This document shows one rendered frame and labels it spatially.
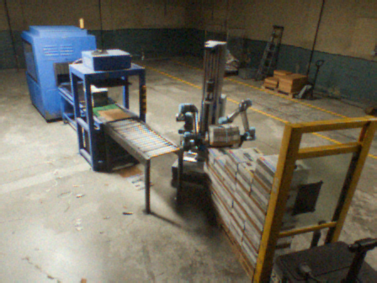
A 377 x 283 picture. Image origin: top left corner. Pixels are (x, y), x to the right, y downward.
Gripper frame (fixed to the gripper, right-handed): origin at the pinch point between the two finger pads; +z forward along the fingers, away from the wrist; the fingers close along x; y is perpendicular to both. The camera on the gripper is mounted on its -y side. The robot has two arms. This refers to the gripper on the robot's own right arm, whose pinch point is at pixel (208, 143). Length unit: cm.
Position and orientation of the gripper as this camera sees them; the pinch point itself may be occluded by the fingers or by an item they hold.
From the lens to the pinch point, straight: 404.7
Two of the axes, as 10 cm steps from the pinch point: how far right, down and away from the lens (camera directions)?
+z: 9.6, -0.8, 2.7
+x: -2.8, -1.7, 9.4
